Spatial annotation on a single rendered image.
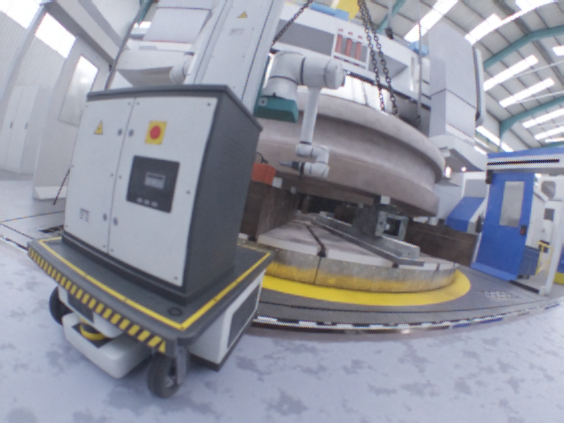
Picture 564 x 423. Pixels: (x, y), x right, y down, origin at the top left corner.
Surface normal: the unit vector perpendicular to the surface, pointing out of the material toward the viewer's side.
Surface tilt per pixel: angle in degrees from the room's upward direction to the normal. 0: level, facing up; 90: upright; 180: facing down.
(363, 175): 90
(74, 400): 0
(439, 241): 90
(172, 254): 90
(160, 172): 90
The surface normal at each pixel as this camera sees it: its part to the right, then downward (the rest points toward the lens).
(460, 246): -0.80, -0.14
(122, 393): 0.21, -0.98
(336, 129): 0.00, 0.06
